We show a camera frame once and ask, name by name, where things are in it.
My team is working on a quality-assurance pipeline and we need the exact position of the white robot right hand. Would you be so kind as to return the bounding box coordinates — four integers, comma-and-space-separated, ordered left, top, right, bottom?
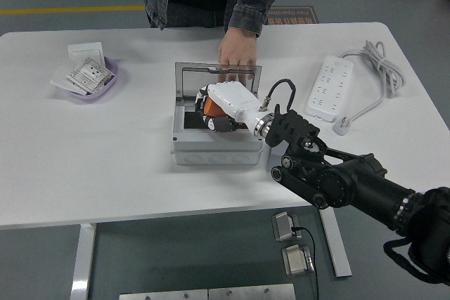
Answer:
193, 81, 274, 137

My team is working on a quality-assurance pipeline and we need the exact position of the person's left hand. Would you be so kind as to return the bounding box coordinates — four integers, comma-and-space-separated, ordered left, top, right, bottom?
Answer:
217, 27, 259, 85

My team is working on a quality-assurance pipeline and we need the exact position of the orange cylinder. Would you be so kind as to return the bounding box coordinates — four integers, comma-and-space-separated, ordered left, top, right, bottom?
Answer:
202, 96, 248, 129

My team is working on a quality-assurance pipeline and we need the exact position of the grey junction box clear lid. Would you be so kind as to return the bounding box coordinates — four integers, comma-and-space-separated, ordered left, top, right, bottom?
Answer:
170, 61, 264, 167

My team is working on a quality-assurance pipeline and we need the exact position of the brown floor sign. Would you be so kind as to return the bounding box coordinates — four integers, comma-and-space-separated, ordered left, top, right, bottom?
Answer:
263, 5, 319, 27

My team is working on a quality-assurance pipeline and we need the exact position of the white power strip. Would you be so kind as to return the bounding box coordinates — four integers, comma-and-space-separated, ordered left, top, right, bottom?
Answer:
304, 54, 354, 124

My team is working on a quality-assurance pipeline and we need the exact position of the silver metal foot block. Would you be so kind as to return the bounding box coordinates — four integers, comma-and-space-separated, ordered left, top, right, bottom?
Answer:
271, 211, 304, 242
281, 244, 315, 278

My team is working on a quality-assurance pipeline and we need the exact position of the yellow floor tape line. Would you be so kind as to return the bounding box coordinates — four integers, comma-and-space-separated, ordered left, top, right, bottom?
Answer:
0, 4, 146, 17

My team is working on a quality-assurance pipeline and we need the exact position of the white flat cover plate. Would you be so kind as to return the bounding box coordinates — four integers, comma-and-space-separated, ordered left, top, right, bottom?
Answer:
49, 62, 84, 92

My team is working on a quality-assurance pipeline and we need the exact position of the white table leg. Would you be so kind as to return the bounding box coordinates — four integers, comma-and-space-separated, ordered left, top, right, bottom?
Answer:
319, 207, 353, 278
70, 223, 97, 300

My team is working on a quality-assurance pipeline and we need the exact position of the white power cord with plug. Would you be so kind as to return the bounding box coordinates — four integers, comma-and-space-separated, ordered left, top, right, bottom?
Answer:
332, 39, 406, 137

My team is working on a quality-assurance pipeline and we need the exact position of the white blank switch plate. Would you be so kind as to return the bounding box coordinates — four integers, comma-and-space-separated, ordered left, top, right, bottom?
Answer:
67, 42, 106, 66

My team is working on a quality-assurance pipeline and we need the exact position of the thin black cable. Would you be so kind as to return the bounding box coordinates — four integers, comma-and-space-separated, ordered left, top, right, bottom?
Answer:
291, 226, 320, 300

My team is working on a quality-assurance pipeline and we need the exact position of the grey metal base plate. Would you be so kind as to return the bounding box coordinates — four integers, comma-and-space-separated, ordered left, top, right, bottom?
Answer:
118, 289, 210, 300

